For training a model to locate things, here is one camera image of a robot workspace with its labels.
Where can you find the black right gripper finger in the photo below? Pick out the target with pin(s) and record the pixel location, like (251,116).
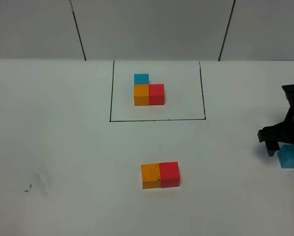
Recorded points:
(272,135)

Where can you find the red template cube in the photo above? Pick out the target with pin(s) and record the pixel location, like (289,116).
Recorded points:
(156,94)

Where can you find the orange template cube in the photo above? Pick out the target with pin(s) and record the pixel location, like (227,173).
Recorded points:
(141,95)

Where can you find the blue template cube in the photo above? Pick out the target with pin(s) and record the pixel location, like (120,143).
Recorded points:
(141,79)

